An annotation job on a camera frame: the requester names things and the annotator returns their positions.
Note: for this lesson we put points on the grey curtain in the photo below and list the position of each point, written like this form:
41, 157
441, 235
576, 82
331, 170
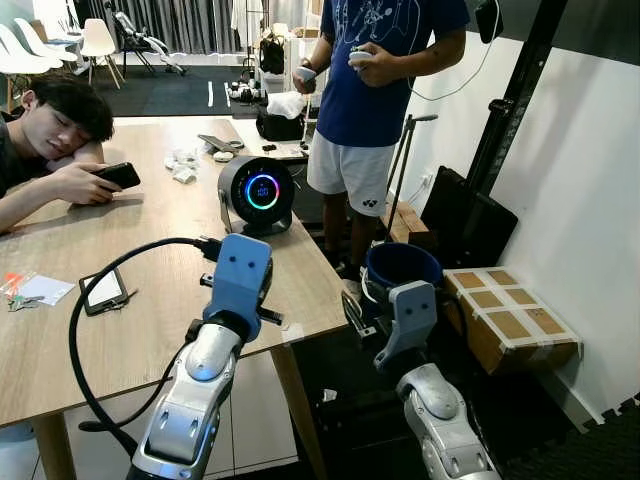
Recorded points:
190, 25

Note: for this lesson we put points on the white earbud case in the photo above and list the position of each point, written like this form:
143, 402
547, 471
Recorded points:
223, 156

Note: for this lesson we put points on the black backpack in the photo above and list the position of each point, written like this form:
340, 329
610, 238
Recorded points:
271, 55

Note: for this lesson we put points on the blue bucket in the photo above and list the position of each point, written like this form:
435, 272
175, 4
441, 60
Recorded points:
405, 258

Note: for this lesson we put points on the black white-faced key tag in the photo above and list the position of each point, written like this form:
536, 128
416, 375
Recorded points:
105, 290

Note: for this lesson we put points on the black slanted post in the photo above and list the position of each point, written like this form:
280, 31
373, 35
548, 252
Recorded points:
515, 95

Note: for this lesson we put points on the standing person blue shirt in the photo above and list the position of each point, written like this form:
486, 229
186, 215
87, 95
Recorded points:
380, 90

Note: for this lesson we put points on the white handheld controller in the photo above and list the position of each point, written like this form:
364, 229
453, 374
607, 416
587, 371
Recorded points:
305, 74
360, 57

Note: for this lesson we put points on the white cloth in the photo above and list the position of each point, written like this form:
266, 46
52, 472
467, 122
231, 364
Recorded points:
285, 103

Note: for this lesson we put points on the small black floor equipment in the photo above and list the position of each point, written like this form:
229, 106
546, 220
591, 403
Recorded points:
243, 92

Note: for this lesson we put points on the black flat panel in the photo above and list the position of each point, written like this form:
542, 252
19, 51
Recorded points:
465, 225

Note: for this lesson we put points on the black rug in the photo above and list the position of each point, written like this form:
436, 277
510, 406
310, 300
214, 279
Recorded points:
170, 92

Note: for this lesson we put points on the white paper card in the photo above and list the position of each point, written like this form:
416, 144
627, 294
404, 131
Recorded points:
50, 290

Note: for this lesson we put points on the thin metal stand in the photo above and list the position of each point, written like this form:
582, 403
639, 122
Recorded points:
420, 118

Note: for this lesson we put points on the black bag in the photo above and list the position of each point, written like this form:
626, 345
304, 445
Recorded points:
278, 128

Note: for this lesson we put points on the wooden crate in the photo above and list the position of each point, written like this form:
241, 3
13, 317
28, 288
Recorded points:
405, 225

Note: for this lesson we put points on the taped cardboard box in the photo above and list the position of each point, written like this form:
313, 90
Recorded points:
510, 320

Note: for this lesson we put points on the black wall-hung device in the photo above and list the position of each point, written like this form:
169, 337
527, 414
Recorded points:
488, 22

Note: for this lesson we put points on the seated person grey shirt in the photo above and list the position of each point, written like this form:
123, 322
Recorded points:
60, 120

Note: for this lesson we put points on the black smartphone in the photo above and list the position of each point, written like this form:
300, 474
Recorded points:
120, 175

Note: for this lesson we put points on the white crumpled wrapper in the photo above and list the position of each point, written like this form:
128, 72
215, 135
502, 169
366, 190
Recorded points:
186, 158
184, 176

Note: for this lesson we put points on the wooden table leg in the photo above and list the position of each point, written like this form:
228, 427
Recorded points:
52, 450
295, 410

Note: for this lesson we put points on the white shell chair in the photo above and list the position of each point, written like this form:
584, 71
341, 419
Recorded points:
15, 50
98, 40
40, 40

